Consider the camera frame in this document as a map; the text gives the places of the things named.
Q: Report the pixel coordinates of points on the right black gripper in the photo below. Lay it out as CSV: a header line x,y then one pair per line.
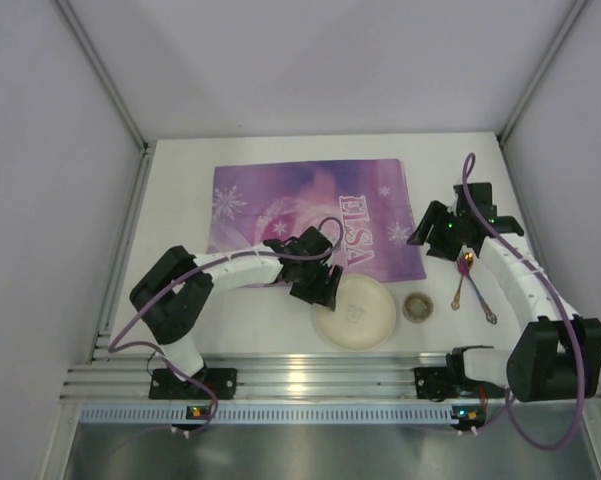
x,y
431,230

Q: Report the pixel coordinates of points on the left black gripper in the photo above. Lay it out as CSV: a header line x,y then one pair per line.
x,y
318,286

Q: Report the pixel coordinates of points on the gold metal spoon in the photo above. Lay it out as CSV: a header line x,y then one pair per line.
x,y
464,264

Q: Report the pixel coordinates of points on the cream round plate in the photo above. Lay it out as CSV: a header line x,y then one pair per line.
x,y
364,317

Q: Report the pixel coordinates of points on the iridescent metal fork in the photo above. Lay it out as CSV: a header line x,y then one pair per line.
x,y
490,316

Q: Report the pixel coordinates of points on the purple Elsa cloth placemat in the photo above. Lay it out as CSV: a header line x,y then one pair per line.
x,y
363,203

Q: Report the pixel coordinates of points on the small glass cup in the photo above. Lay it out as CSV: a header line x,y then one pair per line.
x,y
417,307

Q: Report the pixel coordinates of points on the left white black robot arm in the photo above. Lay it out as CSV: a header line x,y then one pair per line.
x,y
173,293

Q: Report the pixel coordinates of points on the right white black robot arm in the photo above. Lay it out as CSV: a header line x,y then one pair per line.
x,y
558,354

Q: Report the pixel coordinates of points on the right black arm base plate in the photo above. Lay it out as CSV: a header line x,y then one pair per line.
x,y
438,384

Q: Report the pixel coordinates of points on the left aluminium corner post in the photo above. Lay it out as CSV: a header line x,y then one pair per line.
x,y
69,15

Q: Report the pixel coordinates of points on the aluminium corner post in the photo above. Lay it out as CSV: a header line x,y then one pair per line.
x,y
69,15
575,12

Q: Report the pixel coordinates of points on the aluminium mounting rail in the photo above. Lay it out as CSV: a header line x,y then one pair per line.
x,y
304,378

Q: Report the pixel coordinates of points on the white slotted cable duct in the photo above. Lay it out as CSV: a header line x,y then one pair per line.
x,y
278,414

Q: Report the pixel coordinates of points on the right aluminium corner post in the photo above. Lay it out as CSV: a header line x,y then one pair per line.
x,y
575,12

